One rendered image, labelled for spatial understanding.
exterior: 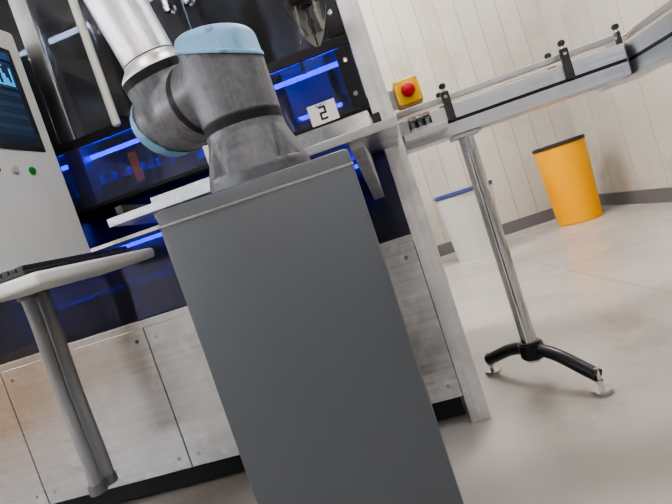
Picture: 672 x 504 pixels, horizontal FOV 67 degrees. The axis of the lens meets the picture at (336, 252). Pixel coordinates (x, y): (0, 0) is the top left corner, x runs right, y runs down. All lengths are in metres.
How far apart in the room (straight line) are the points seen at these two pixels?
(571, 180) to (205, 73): 4.39
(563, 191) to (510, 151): 0.92
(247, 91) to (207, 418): 1.25
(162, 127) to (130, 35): 0.14
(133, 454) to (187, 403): 0.27
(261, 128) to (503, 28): 5.25
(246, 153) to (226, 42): 0.15
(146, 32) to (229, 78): 0.19
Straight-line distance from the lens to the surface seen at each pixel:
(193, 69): 0.74
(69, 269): 1.26
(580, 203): 4.96
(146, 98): 0.84
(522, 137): 5.67
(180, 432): 1.82
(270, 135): 0.70
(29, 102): 1.80
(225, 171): 0.70
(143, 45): 0.86
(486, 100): 1.65
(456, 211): 4.44
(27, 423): 2.09
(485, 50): 5.75
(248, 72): 0.73
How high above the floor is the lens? 0.71
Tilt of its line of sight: 3 degrees down
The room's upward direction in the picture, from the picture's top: 18 degrees counter-clockwise
